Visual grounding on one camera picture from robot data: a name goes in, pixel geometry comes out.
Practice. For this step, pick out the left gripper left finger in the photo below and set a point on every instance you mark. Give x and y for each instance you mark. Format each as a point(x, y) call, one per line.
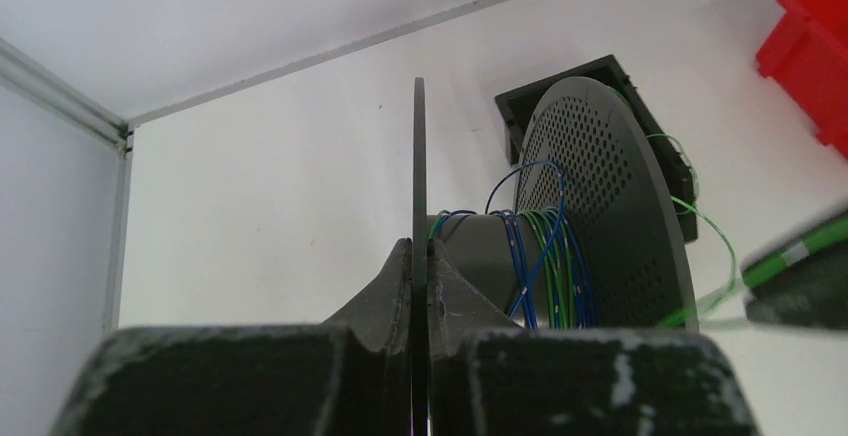
point(345, 376)

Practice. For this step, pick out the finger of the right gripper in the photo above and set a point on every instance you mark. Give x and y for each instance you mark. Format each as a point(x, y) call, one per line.
point(801, 280)

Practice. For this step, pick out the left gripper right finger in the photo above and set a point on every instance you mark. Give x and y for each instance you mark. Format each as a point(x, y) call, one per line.
point(492, 377)

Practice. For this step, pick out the dark grey cable spool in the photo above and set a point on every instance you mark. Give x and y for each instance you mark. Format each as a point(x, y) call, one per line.
point(591, 238)

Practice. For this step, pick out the red plastic bin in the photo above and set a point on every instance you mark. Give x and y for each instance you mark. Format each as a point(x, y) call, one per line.
point(806, 54)

